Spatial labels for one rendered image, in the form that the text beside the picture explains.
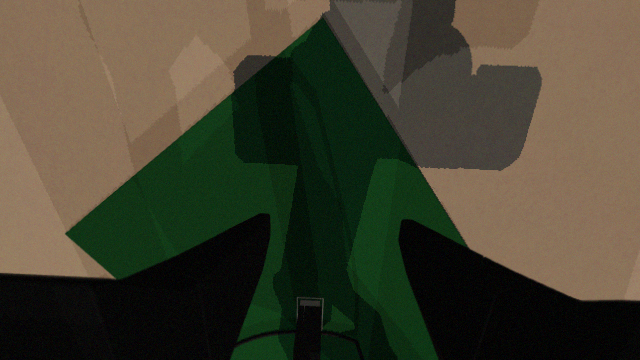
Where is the green circuit board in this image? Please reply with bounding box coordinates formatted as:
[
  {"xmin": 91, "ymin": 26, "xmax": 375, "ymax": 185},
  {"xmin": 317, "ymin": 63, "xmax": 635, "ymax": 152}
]
[{"xmin": 65, "ymin": 18, "xmax": 468, "ymax": 360}]

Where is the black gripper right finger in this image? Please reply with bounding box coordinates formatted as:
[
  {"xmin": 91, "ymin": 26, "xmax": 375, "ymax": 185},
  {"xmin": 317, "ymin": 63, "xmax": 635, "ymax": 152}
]
[{"xmin": 399, "ymin": 219, "xmax": 640, "ymax": 360}]

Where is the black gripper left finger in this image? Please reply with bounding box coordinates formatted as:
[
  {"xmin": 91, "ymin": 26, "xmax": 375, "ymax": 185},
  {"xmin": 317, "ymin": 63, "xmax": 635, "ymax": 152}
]
[{"xmin": 0, "ymin": 213, "xmax": 271, "ymax": 360}]

